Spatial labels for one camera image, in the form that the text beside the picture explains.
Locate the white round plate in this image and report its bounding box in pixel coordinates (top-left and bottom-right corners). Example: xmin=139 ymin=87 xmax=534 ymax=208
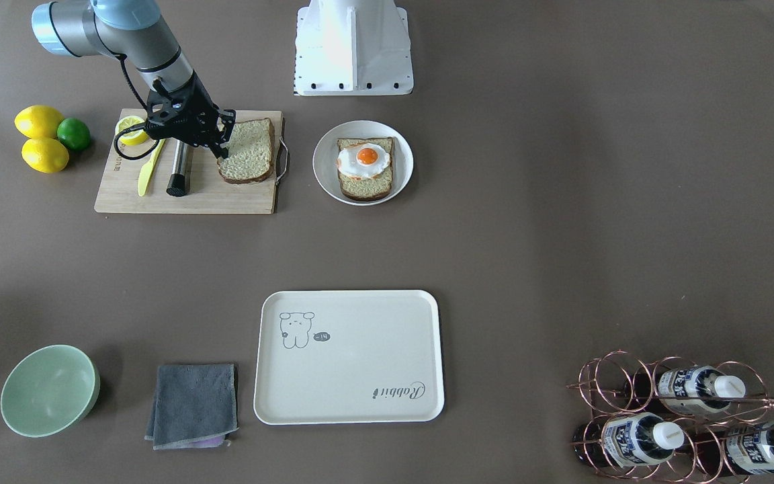
xmin=312 ymin=120 xmax=415 ymax=206

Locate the tea bottle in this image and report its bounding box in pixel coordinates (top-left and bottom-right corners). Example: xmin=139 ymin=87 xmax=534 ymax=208
xmin=572 ymin=411 xmax=685 ymax=469
xmin=693 ymin=423 xmax=774 ymax=477
xmin=623 ymin=366 xmax=746 ymax=416

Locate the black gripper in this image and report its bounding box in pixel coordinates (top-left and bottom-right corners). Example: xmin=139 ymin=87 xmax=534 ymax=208
xmin=144 ymin=73 xmax=237 ymax=159

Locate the wooden cutting board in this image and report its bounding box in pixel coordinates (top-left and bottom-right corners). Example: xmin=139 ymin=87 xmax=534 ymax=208
xmin=94 ymin=110 xmax=285 ymax=214

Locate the whole lemon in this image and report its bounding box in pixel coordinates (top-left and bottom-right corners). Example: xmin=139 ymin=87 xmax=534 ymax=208
xmin=13 ymin=105 xmax=65 ymax=140
xmin=21 ymin=137 xmax=70 ymax=173

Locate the grey folded cloth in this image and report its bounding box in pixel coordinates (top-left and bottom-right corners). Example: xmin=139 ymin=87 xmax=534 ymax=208
xmin=144 ymin=362 xmax=239 ymax=450

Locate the yellow plastic knife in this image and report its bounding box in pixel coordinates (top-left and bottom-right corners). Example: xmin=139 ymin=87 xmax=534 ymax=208
xmin=137 ymin=140 xmax=166 ymax=197

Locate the black camera wrist cable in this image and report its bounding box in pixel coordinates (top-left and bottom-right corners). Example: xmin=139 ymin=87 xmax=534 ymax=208
xmin=113 ymin=54 xmax=159 ymax=162

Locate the fried egg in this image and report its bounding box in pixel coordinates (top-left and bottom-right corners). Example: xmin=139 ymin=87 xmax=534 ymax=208
xmin=336 ymin=142 xmax=392 ymax=179

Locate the bread slice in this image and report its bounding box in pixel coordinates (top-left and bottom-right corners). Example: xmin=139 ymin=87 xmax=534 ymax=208
xmin=218 ymin=118 xmax=274 ymax=184
xmin=336 ymin=137 xmax=395 ymax=201

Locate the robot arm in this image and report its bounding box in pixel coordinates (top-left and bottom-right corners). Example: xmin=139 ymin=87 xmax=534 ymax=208
xmin=31 ymin=1 xmax=236 ymax=159

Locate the green bowl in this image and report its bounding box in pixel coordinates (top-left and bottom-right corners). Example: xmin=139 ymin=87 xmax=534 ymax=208
xmin=0 ymin=344 xmax=101 ymax=438

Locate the copper wire bottle rack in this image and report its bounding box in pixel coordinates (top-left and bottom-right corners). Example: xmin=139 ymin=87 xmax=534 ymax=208
xmin=570 ymin=350 xmax=774 ymax=483

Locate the whole lemon upper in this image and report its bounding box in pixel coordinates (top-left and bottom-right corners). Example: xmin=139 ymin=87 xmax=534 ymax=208
xmin=13 ymin=105 xmax=65 ymax=140

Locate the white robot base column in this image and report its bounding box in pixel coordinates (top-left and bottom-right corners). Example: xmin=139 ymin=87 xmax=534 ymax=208
xmin=293 ymin=1 xmax=414 ymax=96

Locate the green lime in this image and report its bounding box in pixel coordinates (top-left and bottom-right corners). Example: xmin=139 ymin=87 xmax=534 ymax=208
xmin=56 ymin=118 xmax=91 ymax=151

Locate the steel muddler black tip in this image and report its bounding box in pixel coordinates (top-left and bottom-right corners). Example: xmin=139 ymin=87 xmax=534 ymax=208
xmin=166 ymin=140 xmax=191 ymax=197

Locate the half lemon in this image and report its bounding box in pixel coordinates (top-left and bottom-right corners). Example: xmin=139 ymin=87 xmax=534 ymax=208
xmin=116 ymin=114 xmax=148 ymax=146

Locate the cream rabbit tray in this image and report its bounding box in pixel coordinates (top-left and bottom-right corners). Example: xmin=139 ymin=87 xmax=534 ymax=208
xmin=254 ymin=289 xmax=445 ymax=426

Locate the whole lemon lower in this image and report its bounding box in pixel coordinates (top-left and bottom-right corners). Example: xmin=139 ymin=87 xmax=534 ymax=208
xmin=21 ymin=137 xmax=70 ymax=173

